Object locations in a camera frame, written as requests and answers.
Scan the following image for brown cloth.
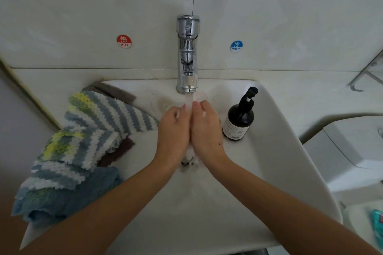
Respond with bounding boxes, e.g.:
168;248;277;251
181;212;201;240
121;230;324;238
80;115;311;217
83;81;137;168

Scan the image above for white toilet tank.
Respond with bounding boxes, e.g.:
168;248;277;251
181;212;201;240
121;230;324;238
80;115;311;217
303;116;383;193

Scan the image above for person's left forearm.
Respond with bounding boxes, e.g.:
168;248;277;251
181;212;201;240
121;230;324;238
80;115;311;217
18;159;177;255

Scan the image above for person's right hand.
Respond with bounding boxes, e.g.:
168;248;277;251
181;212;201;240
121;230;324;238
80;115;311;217
190;100;231;170

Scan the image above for red round sticker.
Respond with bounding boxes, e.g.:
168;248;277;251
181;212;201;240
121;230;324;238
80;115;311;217
116;34;133;49

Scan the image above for person's left hand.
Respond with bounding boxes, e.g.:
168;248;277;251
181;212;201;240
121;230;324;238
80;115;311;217
154;104;191;172

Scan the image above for white ceramic sink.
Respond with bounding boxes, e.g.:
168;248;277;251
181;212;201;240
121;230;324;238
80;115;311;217
19;78;343;255

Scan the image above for black pump soap bottle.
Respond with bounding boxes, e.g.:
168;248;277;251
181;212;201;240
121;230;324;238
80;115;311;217
223;86;259;141

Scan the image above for white toilet lid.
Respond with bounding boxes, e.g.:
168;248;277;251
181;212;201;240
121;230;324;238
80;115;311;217
344;199;383;255

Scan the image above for teal tube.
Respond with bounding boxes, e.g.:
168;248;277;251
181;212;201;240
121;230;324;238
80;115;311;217
370;209;383;247

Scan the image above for chrome faucet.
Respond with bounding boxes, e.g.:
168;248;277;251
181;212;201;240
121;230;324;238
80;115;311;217
175;14;201;95

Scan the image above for person's right forearm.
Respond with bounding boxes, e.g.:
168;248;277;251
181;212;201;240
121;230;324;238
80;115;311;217
206;156;383;255

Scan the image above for metal sink drain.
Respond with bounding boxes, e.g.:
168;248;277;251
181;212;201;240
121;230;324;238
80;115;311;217
180;155;199;172

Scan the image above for gray patterned trousers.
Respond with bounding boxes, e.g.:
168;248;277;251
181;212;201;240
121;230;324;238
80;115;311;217
224;247;267;255

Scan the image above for metal wall shelf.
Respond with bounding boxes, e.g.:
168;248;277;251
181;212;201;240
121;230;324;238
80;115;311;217
350;50;383;92

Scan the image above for blue stained cloth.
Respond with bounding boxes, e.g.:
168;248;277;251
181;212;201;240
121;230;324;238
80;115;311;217
11;167;123;224

